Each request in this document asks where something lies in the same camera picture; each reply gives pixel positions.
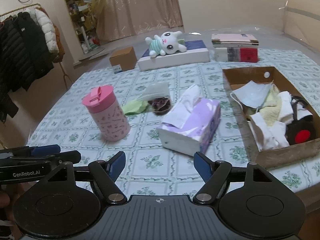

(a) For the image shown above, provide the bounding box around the light blue face mask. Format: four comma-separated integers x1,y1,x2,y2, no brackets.
230,80,273,110

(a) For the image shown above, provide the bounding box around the white blue flat box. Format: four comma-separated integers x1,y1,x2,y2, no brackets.
137,40,210,71

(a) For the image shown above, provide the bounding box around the wooden bookshelf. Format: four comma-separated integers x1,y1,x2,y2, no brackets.
65,0,99,54

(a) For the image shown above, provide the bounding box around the small brown cardboard box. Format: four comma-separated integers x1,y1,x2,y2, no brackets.
110,47,137,74

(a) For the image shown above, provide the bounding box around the white cloth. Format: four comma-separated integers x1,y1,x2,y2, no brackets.
248,113,289,152

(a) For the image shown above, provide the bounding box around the pink lidded cup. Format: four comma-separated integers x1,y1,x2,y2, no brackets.
82,85,131,141

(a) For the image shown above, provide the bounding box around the white puffer jacket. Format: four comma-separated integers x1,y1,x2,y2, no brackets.
25,8,59,53

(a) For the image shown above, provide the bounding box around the yellow towel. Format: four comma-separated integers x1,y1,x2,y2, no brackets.
259,84,281,127

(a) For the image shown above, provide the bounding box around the brown jacket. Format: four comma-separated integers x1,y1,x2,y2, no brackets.
37,7,65,63

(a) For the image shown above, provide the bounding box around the white plush bunny toy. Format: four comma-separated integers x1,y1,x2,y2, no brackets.
145,31,187,58

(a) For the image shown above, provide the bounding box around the black jacket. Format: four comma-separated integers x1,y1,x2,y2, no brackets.
1,11,54,123

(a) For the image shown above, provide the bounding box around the purple tissue box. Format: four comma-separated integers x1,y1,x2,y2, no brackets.
157,85,221,157

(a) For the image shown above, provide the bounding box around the brown cardboard tray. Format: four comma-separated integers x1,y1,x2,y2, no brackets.
222,67,319,168

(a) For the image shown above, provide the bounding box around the clear bubble wrap bag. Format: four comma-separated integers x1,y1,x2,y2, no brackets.
136,82,170,101

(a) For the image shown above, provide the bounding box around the standing fan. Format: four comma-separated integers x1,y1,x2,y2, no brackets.
79,0,106,61

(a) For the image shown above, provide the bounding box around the green cloth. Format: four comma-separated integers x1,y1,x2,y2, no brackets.
122,100,149,115

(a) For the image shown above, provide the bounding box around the dark purple scrunchie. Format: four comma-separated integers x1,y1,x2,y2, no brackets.
148,97,171,115

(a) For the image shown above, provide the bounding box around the small green box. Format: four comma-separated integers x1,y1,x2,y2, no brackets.
178,39,185,45

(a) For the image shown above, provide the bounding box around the black red soft item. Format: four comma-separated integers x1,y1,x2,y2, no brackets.
285,115,316,145

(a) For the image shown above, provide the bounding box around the floral green tablecloth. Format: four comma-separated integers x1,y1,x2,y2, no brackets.
26,48,320,198

